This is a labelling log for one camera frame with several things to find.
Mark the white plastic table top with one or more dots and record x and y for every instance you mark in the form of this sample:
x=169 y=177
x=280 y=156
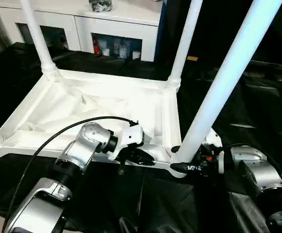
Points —
x=82 y=102

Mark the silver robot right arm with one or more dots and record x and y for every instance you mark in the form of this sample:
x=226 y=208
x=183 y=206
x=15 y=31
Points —
x=262 y=174

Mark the black plastic mat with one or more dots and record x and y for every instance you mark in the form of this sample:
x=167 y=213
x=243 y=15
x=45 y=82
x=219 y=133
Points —
x=248 y=111

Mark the small brown cardboard piece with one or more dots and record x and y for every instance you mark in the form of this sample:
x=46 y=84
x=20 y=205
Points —
x=192 y=58

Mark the white glass-door cabinet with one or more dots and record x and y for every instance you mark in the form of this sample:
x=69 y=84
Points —
x=78 y=24

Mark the dark patterned jar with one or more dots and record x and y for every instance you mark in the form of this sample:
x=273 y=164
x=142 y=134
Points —
x=102 y=5

